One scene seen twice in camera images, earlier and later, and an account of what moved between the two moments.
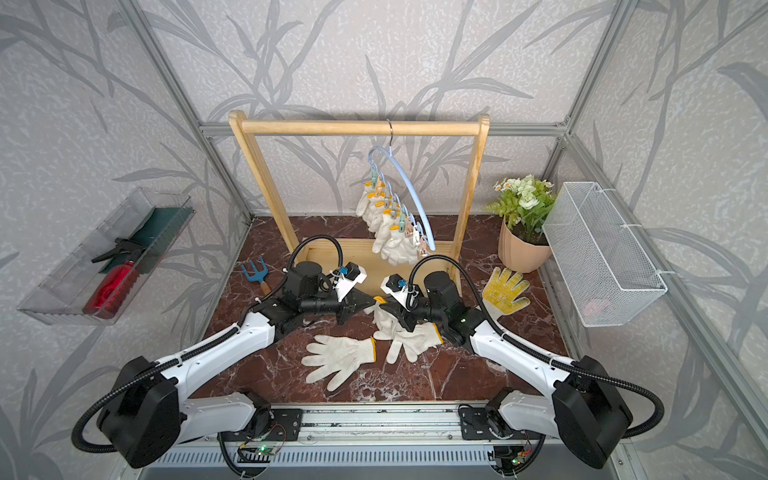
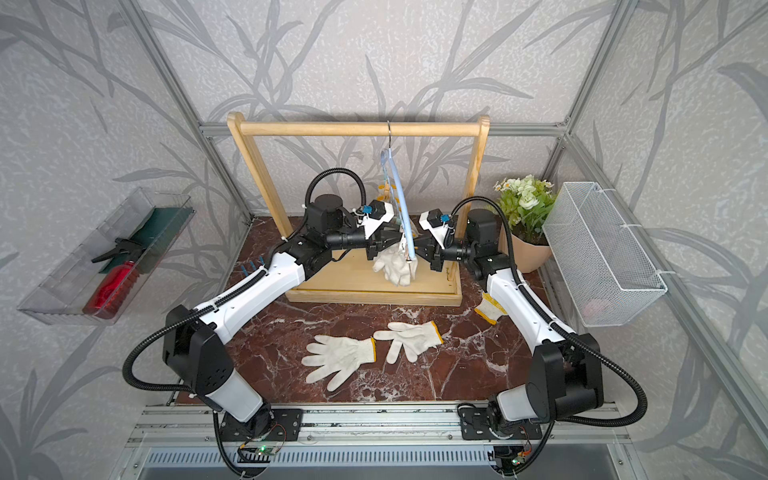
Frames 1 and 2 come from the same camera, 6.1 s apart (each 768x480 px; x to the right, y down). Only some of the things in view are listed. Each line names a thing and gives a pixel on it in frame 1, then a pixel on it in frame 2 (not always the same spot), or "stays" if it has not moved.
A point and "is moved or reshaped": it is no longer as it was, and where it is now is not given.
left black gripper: x=357 y=301 → x=376 y=245
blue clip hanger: x=391 y=178 is moved or reshaped
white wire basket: x=606 y=275 stays
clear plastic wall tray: x=98 y=282 stays
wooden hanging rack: x=366 y=263 stays
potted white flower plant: x=523 y=205 stays
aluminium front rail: x=359 y=425 stays
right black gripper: x=402 y=315 → x=430 y=249
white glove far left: x=341 y=355 stays
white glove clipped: x=368 y=191 → x=387 y=192
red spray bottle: x=109 y=295 stays
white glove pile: x=385 y=320 → x=397 y=268
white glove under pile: x=414 y=342 stays
